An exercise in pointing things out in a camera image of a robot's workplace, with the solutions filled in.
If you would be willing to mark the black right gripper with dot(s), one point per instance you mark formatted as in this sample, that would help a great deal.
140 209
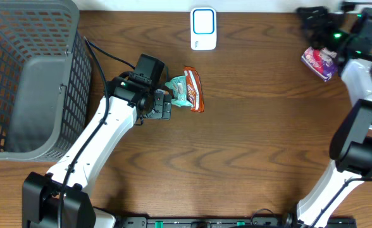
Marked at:
319 14

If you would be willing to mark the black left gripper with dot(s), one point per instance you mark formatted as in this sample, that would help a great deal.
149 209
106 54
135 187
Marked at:
162 105

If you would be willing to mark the green wet wipes pack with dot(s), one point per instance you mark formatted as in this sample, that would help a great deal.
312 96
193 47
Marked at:
178 86

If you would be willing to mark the purple snack bag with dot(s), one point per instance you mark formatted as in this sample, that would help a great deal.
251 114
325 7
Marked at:
321 62

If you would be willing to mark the red-brown snack bar wrapper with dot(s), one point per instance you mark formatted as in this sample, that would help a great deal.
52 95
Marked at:
194 89

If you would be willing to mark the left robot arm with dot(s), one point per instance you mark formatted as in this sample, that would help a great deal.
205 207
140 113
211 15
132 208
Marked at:
61 197

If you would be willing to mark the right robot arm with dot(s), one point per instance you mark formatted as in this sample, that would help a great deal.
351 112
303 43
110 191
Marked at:
351 146

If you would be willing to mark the white barcode scanner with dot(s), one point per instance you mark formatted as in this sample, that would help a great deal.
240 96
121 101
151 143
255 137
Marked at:
203 29

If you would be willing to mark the grey plastic mesh basket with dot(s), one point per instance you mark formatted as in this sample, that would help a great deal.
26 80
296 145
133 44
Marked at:
45 77

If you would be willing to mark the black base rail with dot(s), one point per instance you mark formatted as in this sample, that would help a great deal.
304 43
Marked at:
142 222

